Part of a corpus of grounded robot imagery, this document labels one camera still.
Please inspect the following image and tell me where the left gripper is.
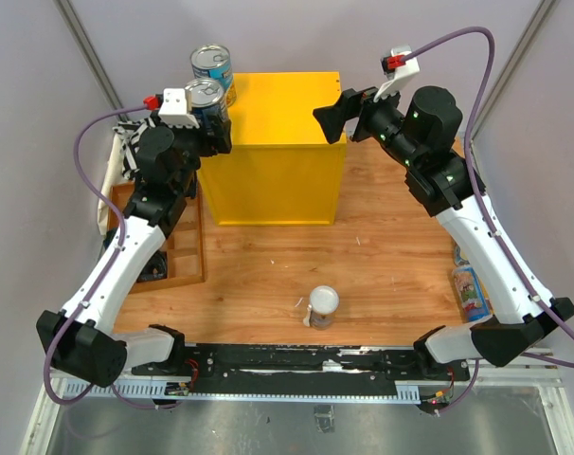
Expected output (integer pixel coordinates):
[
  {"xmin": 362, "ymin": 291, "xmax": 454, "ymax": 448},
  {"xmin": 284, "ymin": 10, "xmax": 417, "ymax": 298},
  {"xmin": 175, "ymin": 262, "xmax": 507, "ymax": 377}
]
[{"xmin": 152, "ymin": 110, "xmax": 231, "ymax": 193}]

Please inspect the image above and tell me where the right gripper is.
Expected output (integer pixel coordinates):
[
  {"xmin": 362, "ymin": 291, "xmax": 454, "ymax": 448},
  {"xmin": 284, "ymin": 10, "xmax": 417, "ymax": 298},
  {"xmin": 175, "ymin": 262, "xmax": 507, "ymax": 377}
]
[{"xmin": 314, "ymin": 75, "xmax": 422, "ymax": 170}]

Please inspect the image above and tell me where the dark blue tin can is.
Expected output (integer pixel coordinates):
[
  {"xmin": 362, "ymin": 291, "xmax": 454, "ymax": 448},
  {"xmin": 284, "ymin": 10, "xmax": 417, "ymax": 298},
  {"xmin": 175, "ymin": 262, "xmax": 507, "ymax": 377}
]
[{"xmin": 186, "ymin": 78, "xmax": 231, "ymax": 138}]

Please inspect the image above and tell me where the blue label tin can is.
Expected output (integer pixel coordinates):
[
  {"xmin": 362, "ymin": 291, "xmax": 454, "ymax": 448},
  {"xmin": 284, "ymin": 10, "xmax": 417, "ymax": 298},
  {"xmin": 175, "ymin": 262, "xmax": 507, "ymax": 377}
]
[{"xmin": 190, "ymin": 44, "xmax": 237, "ymax": 107}]

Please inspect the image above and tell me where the white lid clear jar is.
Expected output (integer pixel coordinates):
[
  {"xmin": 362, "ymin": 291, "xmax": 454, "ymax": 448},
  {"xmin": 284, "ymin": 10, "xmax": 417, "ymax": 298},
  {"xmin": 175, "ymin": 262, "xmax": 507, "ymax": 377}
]
[{"xmin": 303, "ymin": 285, "xmax": 340, "ymax": 330}]

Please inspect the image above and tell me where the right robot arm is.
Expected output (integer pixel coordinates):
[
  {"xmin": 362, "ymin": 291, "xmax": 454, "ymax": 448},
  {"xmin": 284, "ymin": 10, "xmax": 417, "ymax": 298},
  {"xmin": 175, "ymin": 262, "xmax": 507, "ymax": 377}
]
[{"xmin": 313, "ymin": 86, "xmax": 574, "ymax": 379}]

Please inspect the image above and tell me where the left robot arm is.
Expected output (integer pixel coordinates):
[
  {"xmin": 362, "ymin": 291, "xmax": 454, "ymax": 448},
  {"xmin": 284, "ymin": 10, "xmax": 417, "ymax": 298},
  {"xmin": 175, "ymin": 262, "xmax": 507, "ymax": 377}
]
[{"xmin": 36, "ymin": 118, "xmax": 232, "ymax": 388}]

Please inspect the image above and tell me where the yellow wooden box counter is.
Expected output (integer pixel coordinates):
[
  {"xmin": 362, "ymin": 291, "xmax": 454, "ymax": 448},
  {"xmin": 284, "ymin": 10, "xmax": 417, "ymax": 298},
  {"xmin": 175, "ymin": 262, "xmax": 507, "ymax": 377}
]
[{"xmin": 198, "ymin": 71, "xmax": 347, "ymax": 227}]

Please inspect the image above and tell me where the black white striped cloth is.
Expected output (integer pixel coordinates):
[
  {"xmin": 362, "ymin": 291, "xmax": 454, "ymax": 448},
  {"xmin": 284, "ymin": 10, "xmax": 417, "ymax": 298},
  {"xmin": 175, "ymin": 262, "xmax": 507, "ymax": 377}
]
[{"xmin": 113, "ymin": 118, "xmax": 157, "ymax": 181}]

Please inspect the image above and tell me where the white cloth roll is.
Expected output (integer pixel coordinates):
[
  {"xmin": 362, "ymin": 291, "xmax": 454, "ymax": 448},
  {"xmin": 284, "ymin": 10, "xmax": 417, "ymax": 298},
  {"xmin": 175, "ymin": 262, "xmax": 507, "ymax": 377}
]
[{"xmin": 97, "ymin": 134, "xmax": 123, "ymax": 236}]

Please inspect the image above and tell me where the wooden compartment tray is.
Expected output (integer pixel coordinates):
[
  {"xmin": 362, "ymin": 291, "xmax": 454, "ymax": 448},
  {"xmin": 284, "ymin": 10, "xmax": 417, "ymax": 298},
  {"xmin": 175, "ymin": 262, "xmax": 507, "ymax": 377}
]
[{"xmin": 130, "ymin": 188, "xmax": 206, "ymax": 294}]

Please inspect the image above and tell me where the black rolled cloth lower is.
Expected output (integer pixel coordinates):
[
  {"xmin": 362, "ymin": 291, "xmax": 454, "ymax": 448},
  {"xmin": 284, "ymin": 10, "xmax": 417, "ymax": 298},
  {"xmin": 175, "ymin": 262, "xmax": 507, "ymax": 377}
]
[{"xmin": 136, "ymin": 250, "xmax": 169, "ymax": 282}]

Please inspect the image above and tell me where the gold oval tin can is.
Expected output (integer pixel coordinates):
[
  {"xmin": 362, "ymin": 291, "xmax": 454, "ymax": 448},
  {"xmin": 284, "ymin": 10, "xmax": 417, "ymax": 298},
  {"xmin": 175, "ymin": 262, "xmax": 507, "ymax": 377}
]
[{"xmin": 453, "ymin": 242, "xmax": 469, "ymax": 267}]

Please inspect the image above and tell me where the colourful tall can lying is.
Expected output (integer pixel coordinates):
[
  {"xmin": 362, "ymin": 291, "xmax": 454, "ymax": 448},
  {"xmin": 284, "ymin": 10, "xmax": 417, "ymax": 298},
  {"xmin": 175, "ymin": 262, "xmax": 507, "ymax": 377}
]
[{"xmin": 452, "ymin": 265, "xmax": 492, "ymax": 322}]

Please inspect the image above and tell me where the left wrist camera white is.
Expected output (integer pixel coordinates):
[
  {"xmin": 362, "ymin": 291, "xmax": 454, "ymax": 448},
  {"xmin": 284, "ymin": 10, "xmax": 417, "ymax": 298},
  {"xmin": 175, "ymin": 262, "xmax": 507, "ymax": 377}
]
[{"xmin": 143, "ymin": 87, "xmax": 199, "ymax": 129}]

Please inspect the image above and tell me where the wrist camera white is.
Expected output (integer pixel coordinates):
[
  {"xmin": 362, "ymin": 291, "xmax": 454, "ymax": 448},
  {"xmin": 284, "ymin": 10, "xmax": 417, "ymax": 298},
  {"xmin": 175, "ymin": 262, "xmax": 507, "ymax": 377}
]
[
  {"xmin": 143, "ymin": 87, "xmax": 199, "ymax": 129},
  {"xmin": 373, "ymin": 45, "xmax": 420, "ymax": 102}
]

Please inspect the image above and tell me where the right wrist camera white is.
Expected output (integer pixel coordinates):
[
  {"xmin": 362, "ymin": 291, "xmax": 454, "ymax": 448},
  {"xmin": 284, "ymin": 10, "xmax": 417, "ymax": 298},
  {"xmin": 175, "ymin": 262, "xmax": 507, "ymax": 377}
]
[{"xmin": 373, "ymin": 45, "xmax": 420, "ymax": 102}]

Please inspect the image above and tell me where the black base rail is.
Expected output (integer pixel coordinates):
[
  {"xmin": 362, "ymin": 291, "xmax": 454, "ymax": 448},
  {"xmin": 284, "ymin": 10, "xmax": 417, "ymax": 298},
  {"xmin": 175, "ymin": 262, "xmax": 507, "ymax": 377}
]
[{"xmin": 131, "ymin": 344, "xmax": 470, "ymax": 398}]

